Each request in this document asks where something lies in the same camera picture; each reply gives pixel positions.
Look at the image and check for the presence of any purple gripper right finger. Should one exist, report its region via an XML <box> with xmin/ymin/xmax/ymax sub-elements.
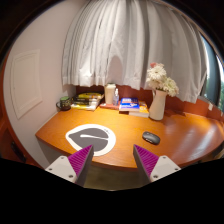
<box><xmin>133</xmin><ymin>144</ymin><xmax>180</xmax><ymax>183</ymax></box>

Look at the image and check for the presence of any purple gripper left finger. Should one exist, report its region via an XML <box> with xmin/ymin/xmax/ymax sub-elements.
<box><xmin>46</xmin><ymin>145</ymin><xmax>94</xmax><ymax>186</ymax></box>

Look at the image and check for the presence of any dark grey computer mouse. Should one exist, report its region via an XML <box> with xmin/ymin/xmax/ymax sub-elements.
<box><xmin>142</xmin><ymin>131</ymin><xmax>160</xmax><ymax>145</ymax></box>

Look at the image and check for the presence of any round white grey mouse pad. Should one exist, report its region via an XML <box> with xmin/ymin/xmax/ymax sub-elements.
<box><xmin>65</xmin><ymin>124</ymin><xmax>116</xmax><ymax>156</ymax></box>

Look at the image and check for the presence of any yellow white book underneath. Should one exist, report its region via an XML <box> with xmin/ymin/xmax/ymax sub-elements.
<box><xmin>129</xmin><ymin>101</ymin><xmax>149</xmax><ymax>118</ymax></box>

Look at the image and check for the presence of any white ceramic vase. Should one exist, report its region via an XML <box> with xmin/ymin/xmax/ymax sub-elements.
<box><xmin>149</xmin><ymin>90</ymin><xmax>167</xmax><ymax>121</ymax></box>

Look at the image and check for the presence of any dark green mug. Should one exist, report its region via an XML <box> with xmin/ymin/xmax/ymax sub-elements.
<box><xmin>56</xmin><ymin>96</ymin><xmax>71</xmax><ymax>111</ymax></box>

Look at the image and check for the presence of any stack of books left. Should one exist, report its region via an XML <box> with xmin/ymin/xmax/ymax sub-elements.
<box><xmin>71</xmin><ymin>92</ymin><xmax>104</xmax><ymax>111</ymax></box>

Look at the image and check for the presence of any blue book on top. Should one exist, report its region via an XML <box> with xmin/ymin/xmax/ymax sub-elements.
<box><xmin>119</xmin><ymin>98</ymin><xmax>140</xmax><ymax>111</ymax></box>

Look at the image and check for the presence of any thin red book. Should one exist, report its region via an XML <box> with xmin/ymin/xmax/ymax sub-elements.
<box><xmin>100</xmin><ymin>103</ymin><xmax>119</xmax><ymax>110</ymax></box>

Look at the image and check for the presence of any clear sanitizer bottle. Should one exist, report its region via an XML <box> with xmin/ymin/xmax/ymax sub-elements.
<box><xmin>113</xmin><ymin>88</ymin><xmax>119</xmax><ymax>106</ymax></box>

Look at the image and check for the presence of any white tissue box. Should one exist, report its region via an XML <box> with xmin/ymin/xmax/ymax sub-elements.
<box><xmin>104</xmin><ymin>83</ymin><xmax>116</xmax><ymax>104</ymax></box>

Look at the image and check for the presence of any white flower bouquet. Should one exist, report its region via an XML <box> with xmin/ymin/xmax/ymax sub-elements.
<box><xmin>146</xmin><ymin>63</ymin><xmax>179</xmax><ymax>97</ymax></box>

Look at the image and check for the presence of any white curtain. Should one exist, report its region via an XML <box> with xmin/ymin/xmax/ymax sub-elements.
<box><xmin>62</xmin><ymin>0</ymin><xmax>206</xmax><ymax>103</ymax></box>

